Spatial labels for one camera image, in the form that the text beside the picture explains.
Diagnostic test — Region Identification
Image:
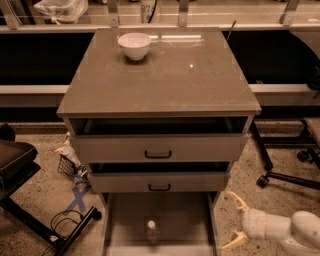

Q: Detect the middle drawer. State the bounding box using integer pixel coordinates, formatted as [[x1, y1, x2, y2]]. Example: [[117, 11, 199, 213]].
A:
[[89, 162, 230, 193]]

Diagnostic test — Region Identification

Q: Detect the black stand left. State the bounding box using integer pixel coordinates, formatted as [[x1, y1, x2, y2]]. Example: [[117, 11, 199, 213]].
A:
[[0, 123, 101, 256]]

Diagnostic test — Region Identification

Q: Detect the black wire basket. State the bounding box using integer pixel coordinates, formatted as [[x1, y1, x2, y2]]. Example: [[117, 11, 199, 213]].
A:
[[57, 156, 77, 180]]

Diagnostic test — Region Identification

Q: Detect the clear plastic bag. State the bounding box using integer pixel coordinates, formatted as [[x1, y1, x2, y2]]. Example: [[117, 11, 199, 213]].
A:
[[34, 0, 88, 25]]

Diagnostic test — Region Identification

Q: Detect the clear plastic water bottle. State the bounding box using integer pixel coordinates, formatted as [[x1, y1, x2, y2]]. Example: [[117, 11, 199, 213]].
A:
[[146, 219, 159, 243]]

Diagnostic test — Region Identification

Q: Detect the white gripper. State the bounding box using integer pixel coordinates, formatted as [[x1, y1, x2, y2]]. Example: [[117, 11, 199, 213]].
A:
[[221, 191, 267, 250]]

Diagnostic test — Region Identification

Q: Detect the top drawer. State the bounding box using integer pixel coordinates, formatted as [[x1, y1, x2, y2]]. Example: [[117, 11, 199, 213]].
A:
[[68, 116, 250, 163]]

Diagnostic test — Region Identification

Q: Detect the crumpled bag in basket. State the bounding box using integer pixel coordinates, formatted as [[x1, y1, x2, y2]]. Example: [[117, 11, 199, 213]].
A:
[[54, 133, 87, 178]]

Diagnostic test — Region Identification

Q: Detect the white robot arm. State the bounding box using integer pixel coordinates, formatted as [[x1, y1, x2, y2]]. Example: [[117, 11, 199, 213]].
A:
[[222, 191, 320, 256]]

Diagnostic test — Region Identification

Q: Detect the black drawer handle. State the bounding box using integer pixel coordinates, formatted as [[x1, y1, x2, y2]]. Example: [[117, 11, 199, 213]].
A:
[[144, 150, 172, 159], [148, 184, 171, 192]]

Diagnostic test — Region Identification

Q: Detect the black office chair base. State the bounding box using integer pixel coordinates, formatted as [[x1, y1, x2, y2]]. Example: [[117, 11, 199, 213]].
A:
[[251, 118, 320, 192]]

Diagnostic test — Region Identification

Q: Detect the grey drawer cabinet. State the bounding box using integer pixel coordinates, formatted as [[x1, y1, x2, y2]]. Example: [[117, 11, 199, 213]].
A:
[[58, 28, 260, 256]]

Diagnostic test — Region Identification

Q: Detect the open bottom drawer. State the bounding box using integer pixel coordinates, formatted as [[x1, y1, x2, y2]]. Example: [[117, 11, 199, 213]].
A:
[[102, 192, 218, 256]]

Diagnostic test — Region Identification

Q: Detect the black cable on floor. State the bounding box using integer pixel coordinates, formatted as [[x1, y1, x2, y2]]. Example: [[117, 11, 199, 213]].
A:
[[41, 209, 86, 256]]

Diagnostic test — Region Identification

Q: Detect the white ceramic bowl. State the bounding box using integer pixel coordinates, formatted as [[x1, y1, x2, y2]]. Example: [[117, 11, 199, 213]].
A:
[[118, 33, 152, 60]]

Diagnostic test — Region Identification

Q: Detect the black middle drawer handle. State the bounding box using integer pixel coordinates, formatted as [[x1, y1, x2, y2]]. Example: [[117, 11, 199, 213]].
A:
[[148, 184, 171, 192]]

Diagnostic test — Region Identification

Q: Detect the black top drawer handle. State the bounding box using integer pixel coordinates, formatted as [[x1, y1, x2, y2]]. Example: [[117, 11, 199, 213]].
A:
[[144, 150, 172, 159]]

